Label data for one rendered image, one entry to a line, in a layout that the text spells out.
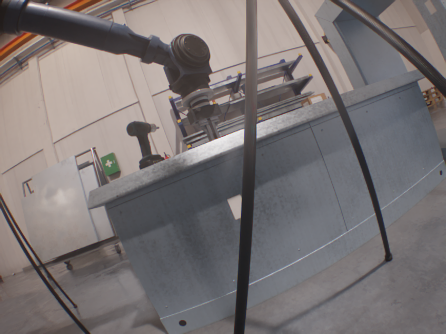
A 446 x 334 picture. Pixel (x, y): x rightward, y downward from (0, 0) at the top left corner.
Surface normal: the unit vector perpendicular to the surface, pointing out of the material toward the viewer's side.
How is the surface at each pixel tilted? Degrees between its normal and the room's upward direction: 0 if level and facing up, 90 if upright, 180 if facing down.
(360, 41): 90
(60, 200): 78
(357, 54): 90
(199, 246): 90
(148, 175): 68
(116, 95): 90
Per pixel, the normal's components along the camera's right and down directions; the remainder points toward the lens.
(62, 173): 0.05, -0.25
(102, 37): 0.37, 0.56
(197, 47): 0.57, -0.24
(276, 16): 0.07, -0.04
